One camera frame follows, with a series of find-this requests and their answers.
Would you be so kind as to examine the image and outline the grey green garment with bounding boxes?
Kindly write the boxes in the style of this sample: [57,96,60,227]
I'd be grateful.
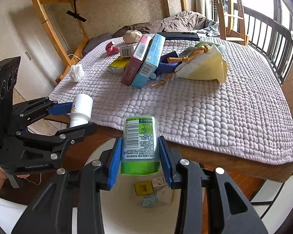
[198,21,220,37]

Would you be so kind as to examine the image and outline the white garment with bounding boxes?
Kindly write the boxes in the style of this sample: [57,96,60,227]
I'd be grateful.
[0,194,30,225]

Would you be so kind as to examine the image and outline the black flat box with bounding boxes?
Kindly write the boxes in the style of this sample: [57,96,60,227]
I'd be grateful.
[157,32,201,42]

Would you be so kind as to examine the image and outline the white medicine box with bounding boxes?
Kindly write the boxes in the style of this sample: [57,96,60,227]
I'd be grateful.
[120,44,138,58]

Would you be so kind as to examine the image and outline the light blue box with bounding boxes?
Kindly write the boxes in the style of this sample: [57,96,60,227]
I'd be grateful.
[131,33,166,89]

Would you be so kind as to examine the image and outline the dark grey pillow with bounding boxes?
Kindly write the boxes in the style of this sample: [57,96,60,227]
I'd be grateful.
[84,32,114,51]

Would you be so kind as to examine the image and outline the orange knotted rope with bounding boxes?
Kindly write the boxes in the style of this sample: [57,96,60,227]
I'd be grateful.
[148,46,210,87]

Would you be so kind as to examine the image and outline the green labelled bottle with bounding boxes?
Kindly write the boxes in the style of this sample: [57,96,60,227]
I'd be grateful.
[120,115,161,176]

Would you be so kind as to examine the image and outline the white round bin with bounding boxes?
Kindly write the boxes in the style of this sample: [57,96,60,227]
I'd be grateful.
[71,136,210,234]

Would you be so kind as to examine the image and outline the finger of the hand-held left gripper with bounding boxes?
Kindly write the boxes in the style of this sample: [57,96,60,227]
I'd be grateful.
[12,97,73,128]
[15,122,97,162]

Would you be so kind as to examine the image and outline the blue crumpled tissue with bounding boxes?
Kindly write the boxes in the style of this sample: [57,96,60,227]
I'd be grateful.
[141,194,159,207]

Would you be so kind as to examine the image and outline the brown duvet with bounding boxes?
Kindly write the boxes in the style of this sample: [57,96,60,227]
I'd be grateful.
[112,11,210,38]

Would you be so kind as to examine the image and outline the small yellow square packet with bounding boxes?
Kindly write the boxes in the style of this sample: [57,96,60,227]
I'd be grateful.
[134,182,154,197]

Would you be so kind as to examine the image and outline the pink knotted foam tube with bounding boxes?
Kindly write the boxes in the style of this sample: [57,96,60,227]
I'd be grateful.
[105,41,120,56]

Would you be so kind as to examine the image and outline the dark blue pouch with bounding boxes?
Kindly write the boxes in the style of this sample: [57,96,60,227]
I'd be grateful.
[150,51,180,80]

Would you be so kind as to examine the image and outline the pale yellow bag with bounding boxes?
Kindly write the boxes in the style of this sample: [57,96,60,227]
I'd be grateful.
[174,43,229,82]

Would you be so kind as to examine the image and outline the wooden bunk bed frame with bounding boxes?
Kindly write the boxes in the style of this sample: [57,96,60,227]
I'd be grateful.
[26,0,188,83]

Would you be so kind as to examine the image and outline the yellow printed packet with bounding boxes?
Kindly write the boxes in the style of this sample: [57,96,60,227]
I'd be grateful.
[107,56,131,73]

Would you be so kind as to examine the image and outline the maroon and pink box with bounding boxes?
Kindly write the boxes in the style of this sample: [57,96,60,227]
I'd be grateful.
[120,35,154,86]

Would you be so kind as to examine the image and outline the white pill bottle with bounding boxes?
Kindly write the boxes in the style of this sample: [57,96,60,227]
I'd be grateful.
[70,93,93,128]

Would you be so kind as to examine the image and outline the black window railing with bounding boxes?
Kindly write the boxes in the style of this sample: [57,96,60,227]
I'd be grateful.
[205,0,293,86]

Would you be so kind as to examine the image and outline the white plastic bag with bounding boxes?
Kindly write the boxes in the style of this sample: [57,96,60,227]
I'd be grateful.
[70,64,85,82]

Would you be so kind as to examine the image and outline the lavender knitted blanket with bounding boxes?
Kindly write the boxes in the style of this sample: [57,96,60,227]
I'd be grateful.
[50,38,293,163]

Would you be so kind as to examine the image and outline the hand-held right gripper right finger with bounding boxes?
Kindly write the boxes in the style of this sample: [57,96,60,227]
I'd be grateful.
[157,135,269,234]

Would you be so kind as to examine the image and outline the wooden bunk bed ladder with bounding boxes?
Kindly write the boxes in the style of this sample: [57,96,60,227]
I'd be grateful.
[210,0,249,45]

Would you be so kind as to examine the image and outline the beige crumpled paper ball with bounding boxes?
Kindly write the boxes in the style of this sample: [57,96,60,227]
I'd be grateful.
[123,30,142,43]

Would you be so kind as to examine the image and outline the small white carton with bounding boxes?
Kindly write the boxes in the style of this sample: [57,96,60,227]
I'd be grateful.
[152,177,174,204]

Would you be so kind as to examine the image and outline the black wall mount bar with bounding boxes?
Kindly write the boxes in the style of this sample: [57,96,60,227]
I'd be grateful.
[66,0,86,22]

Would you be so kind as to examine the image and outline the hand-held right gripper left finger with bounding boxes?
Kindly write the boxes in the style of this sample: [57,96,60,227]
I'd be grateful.
[11,136,124,234]

